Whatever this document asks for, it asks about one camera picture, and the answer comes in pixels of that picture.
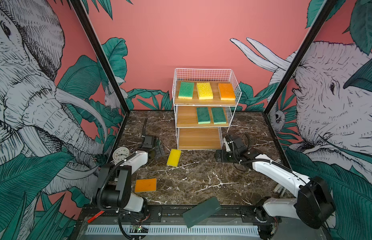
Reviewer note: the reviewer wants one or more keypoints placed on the large dark green foam block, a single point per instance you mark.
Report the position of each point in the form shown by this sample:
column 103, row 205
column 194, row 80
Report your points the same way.
column 201, row 211

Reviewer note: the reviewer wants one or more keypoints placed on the bright green sponge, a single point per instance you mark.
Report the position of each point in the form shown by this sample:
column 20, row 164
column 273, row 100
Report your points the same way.
column 186, row 91

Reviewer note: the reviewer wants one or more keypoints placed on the orange sponge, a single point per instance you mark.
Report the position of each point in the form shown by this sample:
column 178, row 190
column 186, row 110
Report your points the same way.
column 226, row 92
column 146, row 185

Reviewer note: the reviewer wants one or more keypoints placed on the white ribbed front rail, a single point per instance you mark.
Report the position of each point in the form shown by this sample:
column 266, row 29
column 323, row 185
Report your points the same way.
column 167, row 230

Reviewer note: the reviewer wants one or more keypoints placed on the white alarm clock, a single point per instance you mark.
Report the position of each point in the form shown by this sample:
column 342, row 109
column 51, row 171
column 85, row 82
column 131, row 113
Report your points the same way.
column 120, row 154

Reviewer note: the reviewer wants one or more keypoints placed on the dark green sponge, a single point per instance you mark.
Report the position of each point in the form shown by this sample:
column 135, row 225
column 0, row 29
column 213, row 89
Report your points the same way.
column 203, row 115
column 218, row 115

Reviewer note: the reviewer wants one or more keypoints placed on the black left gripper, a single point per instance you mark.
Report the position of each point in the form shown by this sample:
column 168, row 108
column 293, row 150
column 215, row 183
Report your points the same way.
column 158, row 149

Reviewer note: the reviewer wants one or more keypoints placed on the red white marker pen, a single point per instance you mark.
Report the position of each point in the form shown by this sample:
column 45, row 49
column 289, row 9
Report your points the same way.
column 95, row 217

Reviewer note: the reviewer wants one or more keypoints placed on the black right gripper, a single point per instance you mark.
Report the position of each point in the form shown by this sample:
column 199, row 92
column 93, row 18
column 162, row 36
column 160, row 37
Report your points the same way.
column 224, row 152

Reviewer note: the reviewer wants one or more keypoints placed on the yellow sponge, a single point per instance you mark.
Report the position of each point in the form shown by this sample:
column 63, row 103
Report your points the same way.
column 204, row 91
column 174, row 157

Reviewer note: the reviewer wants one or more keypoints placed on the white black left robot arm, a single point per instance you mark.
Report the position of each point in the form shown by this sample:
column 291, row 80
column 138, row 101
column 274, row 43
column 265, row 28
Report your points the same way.
column 113, row 191

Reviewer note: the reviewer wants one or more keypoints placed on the white stapler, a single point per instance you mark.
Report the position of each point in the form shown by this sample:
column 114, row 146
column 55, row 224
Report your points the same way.
column 279, row 189

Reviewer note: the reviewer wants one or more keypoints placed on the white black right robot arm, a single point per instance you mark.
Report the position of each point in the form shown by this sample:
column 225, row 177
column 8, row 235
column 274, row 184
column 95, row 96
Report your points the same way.
column 312, row 202

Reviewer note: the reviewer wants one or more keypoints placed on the white wire three-tier shelf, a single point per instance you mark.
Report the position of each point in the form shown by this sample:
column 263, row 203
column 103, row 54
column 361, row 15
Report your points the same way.
column 205, row 102

